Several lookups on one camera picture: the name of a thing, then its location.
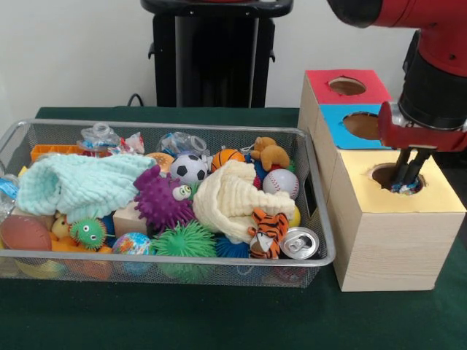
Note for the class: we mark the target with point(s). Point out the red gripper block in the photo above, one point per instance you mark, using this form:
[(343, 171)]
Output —
[(423, 138)]

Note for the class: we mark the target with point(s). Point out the tiger plush toy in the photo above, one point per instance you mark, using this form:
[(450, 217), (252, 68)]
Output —
[(268, 232)]

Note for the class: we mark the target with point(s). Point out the pale yellow cloth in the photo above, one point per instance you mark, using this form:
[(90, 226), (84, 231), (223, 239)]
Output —
[(233, 200)]

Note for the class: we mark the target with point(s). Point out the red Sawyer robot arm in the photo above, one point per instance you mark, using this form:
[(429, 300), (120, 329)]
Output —
[(438, 51)]

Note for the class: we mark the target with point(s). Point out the clear mesh bin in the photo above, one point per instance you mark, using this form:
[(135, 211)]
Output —
[(44, 131)]

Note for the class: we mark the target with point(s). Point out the white ball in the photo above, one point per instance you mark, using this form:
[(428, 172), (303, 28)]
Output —
[(281, 182)]

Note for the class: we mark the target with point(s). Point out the silver drink can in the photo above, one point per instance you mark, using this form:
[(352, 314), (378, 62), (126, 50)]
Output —
[(299, 243)]

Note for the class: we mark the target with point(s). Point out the orange bear plush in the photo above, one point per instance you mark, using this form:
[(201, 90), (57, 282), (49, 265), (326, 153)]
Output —
[(270, 154)]

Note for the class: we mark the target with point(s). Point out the small orange basketball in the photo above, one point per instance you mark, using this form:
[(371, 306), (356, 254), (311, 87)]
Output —
[(226, 157)]

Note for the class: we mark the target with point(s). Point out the small soccer ball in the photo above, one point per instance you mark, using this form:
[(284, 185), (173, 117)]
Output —
[(188, 168)]

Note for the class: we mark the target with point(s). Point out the large green spiky ball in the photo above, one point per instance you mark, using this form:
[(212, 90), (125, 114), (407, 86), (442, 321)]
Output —
[(184, 240)]

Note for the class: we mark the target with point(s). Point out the dark green table cloth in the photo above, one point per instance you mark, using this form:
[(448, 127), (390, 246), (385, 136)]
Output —
[(219, 321)]

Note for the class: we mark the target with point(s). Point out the purple spiky ball with eyes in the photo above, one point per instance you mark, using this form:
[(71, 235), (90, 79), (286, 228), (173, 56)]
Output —
[(164, 197)]

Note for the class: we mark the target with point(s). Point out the mint green cloth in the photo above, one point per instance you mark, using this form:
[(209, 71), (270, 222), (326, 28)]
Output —
[(80, 182)]

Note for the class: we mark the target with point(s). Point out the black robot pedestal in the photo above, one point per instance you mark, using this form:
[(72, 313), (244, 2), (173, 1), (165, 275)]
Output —
[(211, 65)]

